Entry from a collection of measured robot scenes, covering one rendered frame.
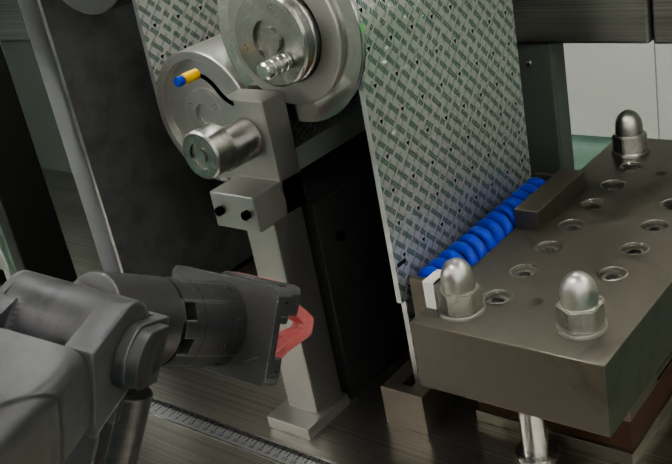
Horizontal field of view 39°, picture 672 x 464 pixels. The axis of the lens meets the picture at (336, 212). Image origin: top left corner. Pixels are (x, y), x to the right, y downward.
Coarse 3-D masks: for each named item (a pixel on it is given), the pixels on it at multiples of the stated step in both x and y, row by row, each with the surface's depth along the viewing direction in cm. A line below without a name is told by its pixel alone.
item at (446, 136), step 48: (480, 48) 84; (384, 96) 74; (432, 96) 79; (480, 96) 85; (384, 144) 75; (432, 144) 80; (480, 144) 86; (384, 192) 76; (432, 192) 81; (480, 192) 87; (432, 240) 82
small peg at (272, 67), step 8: (280, 56) 71; (288, 56) 71; (264, 64) 70; (272, 64) 70; (280, 64) 71; (288, 64) 71; (264, 72) 70; (272, 72) 70; (280, 72) 71; (264, 80) 71
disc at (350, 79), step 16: (224, 0) 76; (336, 0) 69; (352, 0) 68; (224, 16) 77; (352, 16) 69; (224, 32) 78; (352, 32) 70; (352, 48) 70; (240, 64) 78; (352, 64) 71; (352, 80) 72; (336, 96) 73; (352, 96) 72; (288, 112) 77; (304, 112) 76; (320, 112) 75; (336, 112) 74
